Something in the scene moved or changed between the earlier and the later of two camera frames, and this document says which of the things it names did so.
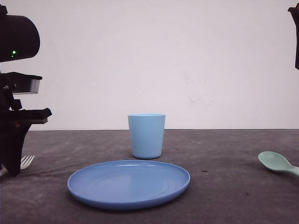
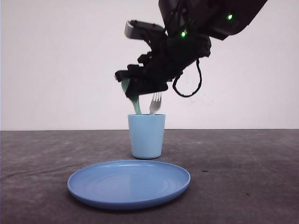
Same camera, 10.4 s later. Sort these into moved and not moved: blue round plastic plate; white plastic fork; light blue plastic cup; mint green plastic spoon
Moved: white plastic fork; mint green plastic spoon
Not moved: light blue plastic cup; blue round plastic plate
